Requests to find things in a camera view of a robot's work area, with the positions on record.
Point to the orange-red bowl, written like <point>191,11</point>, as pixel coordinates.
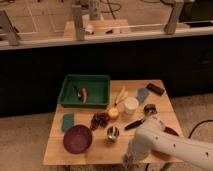
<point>171,131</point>

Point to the small metal cup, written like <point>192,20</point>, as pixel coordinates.
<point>113,133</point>

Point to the bunch of dark grapes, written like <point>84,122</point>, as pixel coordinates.
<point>99,120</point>

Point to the dark utensil in tray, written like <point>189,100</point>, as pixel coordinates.
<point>78,92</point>

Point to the white round container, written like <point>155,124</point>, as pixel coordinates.
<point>130,105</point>

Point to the black rectangular block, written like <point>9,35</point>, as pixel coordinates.
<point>155,89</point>

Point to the green sponge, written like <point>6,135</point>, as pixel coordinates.
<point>67,122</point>

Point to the grey towel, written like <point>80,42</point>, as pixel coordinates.
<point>127,161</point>

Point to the black handled ladle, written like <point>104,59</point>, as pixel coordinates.
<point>149,110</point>

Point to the purple bowl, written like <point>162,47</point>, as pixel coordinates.
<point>77,139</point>

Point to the orange fruit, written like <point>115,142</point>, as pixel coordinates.
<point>113,113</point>

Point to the green plastic tray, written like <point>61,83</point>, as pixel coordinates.
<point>98,91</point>

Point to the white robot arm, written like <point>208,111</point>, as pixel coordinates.
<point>150,136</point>

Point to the small grey cloth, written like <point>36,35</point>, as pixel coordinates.
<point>142,94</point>

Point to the wooden table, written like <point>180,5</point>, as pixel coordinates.
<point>101,150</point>

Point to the yellow banana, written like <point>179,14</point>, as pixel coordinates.
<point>121,95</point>

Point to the orange carrot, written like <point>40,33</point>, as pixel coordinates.
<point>84,95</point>

